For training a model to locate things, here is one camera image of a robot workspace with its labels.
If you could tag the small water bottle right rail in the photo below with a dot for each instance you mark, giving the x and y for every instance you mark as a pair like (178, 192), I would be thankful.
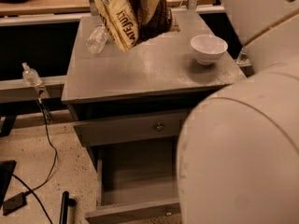
(242, 56)

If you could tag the black post on floor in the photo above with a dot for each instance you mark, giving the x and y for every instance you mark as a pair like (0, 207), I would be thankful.
(65, 204)

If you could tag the black power adapter left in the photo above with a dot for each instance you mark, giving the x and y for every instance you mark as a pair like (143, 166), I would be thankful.
(14, 203)

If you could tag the open middle drawer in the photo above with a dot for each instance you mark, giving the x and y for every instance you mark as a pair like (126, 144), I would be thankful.
(136, 180)

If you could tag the white ceramic bowl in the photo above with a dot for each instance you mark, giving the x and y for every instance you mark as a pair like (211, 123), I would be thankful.
(208, 49)

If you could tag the wooden table left background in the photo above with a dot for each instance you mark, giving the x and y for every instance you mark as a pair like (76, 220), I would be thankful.
(33, 7)

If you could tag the grey drawer cabinet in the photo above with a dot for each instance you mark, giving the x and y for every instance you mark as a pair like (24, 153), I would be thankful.
(155, 76)

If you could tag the clear bottle on left rail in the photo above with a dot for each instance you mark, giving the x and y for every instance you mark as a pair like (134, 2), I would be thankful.
(31, 76)

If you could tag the brown yellow chip bag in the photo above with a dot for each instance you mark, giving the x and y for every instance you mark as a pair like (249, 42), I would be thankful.
(123, 20)

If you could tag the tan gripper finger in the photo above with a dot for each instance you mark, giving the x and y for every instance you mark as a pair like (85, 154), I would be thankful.
(148, 9)

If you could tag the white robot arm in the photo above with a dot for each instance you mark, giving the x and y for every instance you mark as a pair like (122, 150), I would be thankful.
(238, 150)

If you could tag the clear plastic bottle on cabinet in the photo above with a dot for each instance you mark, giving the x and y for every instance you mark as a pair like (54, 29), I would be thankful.
(97, 39)

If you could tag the upper grey drawer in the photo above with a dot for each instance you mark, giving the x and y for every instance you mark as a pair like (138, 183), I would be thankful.
(123, 129)

